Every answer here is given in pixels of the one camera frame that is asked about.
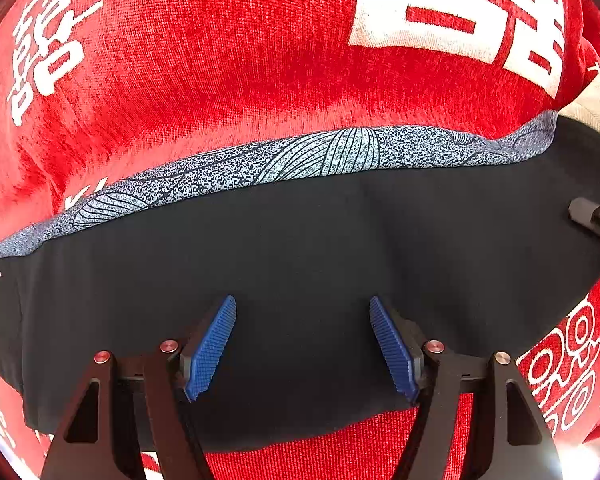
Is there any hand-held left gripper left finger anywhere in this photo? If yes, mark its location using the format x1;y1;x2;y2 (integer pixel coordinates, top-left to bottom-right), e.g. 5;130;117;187
40;294;238;480

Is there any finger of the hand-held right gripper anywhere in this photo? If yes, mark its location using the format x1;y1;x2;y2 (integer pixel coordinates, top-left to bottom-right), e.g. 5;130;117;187
568;197;600;257

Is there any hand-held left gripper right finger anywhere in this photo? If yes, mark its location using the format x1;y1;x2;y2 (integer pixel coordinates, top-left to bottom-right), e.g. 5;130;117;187
369;295;564;480

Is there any black pants patterned blue waistband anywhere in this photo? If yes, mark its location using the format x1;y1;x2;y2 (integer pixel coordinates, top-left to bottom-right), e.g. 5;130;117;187
0;111;600;453

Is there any red printed blanket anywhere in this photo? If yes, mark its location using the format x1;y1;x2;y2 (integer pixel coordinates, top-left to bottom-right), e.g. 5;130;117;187
0;0;600;480

